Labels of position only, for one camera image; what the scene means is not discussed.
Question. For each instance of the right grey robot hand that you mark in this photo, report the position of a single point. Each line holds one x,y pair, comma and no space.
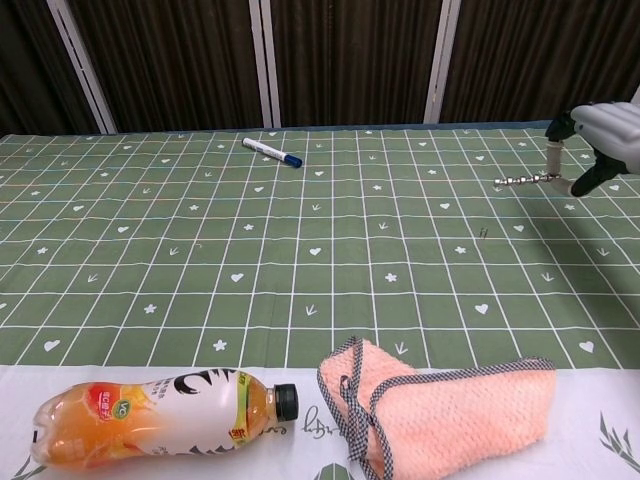
612,130

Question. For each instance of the silver beaded metal chain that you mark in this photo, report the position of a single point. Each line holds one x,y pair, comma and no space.
525,179

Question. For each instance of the green grid tablecloth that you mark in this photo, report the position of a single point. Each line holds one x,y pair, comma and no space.
320,260

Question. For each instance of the folded pink towel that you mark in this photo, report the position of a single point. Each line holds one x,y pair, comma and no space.
450,415

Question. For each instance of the white marker with blue cap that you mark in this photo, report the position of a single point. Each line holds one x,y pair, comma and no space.
270,151

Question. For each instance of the orange juice plastic bottle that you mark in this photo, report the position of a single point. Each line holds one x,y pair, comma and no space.
150,422

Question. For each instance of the white metal partition post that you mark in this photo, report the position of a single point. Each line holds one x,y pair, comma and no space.
80,65
265,62
441,60
636,95

